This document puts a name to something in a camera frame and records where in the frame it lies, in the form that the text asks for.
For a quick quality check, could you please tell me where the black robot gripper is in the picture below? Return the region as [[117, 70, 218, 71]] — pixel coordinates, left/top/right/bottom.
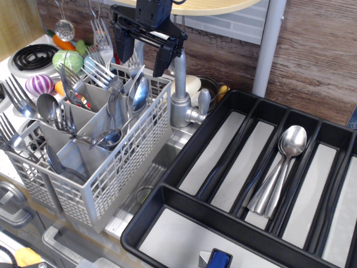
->
[[110, 1, 187, 77]]

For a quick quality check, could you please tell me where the big steel spoon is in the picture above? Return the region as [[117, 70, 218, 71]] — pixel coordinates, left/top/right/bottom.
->
[[122, 77, 149, 130]]

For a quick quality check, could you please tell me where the steel spoon lying in basket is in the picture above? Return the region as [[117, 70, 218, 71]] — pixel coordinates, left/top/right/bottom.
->
[[70, 128, 122, 150]]

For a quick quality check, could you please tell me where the steel spoon left compartment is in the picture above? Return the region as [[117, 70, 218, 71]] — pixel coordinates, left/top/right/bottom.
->
[[37, 93, 60, 123]]

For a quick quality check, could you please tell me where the steel spoon compartment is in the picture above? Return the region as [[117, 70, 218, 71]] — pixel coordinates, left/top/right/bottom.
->
[[44, 145, 87, 185], [37, 93, 60, 123]]

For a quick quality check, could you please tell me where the grey plastic cutlery basket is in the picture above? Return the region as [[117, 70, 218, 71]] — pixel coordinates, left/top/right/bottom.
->
[[7, 72, 172, 233]]

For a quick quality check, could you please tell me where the steel spoon front compartment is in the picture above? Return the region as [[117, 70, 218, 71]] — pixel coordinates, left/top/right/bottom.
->
[[44, 145, 87, 185]]

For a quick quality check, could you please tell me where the top steel spoon in tray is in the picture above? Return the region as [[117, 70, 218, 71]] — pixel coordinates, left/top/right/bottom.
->
[[252, 125, 308, 216]]

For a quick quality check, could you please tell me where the steel spoon in tray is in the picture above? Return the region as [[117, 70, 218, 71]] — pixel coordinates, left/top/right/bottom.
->
[[247, 141, 290, 219], [252, 125, 308, 216]]

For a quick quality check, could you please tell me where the black cutlery tray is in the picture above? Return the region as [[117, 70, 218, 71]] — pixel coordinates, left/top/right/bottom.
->
[[120, 90, 356, 267]]

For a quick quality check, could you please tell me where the lower steel spoon in tray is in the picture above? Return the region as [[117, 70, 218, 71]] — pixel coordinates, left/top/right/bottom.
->
[[247, 141, 290, 219]]

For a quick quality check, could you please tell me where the steel fork back tall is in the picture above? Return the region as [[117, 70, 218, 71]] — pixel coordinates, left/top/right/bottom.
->
[[89, 1, 114, 69]]

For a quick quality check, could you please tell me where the steel fork centre top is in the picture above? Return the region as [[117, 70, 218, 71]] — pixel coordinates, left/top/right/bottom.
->
[[82, 47, 124, 95]]

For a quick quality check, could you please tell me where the white toy vegetable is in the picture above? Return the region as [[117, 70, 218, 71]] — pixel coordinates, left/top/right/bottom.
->
[[185, 75, 201, 97]]

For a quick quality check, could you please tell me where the wooden round shelf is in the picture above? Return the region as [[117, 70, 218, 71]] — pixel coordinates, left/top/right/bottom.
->
[[171, 0, 260, 16]]

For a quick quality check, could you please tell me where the green toy cabbage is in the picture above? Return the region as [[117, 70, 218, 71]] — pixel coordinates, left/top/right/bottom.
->
[[52, 50, 84, 74]]

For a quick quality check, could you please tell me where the silver toy faucet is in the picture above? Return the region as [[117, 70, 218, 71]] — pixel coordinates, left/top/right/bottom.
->
[[170, 49, 211, 127]]

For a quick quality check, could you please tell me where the orange toy carrot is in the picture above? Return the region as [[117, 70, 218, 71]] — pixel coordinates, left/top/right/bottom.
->
[[52, 35, 76, 51]]

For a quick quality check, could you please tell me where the steel fork left middle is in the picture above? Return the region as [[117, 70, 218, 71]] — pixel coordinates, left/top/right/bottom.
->
[[57, 63, 91, 111]]

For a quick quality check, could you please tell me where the slotted steel skimmer ladle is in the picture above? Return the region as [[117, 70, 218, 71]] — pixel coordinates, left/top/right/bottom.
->
[[55, 0, 75, 42]]

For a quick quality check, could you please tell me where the yellow toy corn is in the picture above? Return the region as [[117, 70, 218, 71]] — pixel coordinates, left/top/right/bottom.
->
[[216, 85, 230, 103]]

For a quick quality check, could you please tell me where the steel fork middle compartment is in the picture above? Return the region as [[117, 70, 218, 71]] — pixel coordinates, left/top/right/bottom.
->
[[52, 103, 77, 136]]

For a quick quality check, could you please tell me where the purple striped toy onion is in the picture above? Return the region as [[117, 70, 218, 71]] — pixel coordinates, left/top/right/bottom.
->
[[25, 74, 54, 96]]

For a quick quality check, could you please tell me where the black coil stove burner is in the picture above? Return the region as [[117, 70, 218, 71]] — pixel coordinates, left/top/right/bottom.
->
[[12, 44, 58, 71]]

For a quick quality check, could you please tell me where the steel fork far left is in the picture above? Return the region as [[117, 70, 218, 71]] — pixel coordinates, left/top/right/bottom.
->
[[4, 74, 49, 124]]

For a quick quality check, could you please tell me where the steel fork front left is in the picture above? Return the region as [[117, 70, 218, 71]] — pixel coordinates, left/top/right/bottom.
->
[[1, 113, 39, 162]]

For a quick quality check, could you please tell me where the blue object at bottom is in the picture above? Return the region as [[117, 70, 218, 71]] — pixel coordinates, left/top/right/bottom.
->
[[207, 248, 233, 268]]

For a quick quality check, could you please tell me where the grey metal post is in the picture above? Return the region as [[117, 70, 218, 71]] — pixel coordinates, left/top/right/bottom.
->
[[252, 0, 287, 97]]

